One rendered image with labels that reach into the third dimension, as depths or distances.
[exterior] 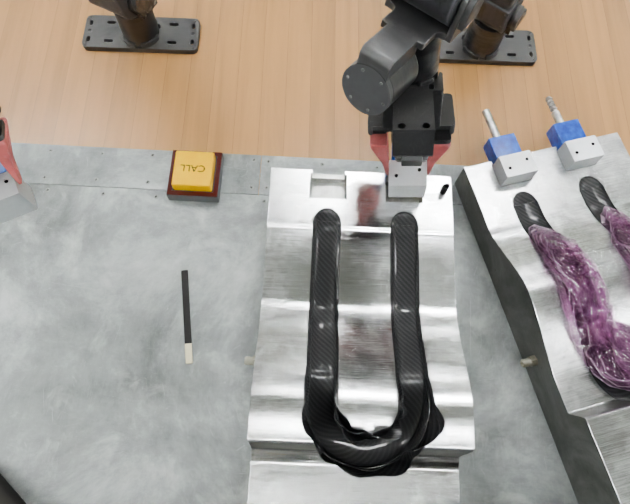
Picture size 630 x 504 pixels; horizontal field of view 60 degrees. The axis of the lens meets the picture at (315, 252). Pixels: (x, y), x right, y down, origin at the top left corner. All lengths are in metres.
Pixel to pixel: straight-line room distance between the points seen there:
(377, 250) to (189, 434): 0.36
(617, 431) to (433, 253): 0.31
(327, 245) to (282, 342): 0.15
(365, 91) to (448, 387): 0.35
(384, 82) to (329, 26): 0.52
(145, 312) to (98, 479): 0.23
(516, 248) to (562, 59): 0.43
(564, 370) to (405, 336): 0.21
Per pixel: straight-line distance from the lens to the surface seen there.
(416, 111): 0.60
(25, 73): 1.10
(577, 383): 0.80
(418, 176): 0.73
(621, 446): 0.78
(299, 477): 0.73
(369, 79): 0.56
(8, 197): 0.79
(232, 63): 1.02
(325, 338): 0.70
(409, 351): 0.71
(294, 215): 0.76
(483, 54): 1.05
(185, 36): 1.05
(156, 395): 0.81
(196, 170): 0.86
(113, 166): 0.94
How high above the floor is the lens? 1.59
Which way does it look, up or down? 70 degrees down
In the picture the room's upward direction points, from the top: 5 degrees clockwise
